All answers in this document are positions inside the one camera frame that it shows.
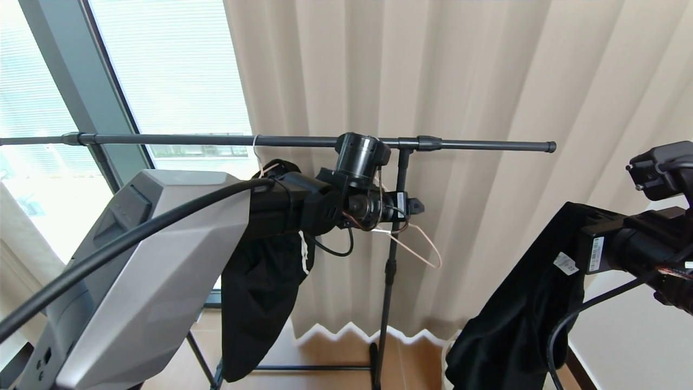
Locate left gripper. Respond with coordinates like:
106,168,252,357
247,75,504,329
346,190,410,231

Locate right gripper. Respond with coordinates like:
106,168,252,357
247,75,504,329
577,217,650,276

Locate pink clothes hanger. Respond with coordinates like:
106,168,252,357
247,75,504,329
371,171,442,270
252,135,282,179

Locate black garment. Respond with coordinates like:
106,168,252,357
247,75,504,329
445,201,596,390

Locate black shorts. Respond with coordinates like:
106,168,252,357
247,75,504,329
221,159,317,383

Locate black clothes rack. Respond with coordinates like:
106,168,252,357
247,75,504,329
0,132,557,390

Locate beige curtain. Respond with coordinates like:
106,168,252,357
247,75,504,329
0,184,67,347
223,0,693,343

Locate black cable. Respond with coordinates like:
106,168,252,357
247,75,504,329
0,178,277,343
313,227,355,258
546,244,693,390

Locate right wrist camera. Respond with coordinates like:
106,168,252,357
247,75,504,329
626,141,693,202

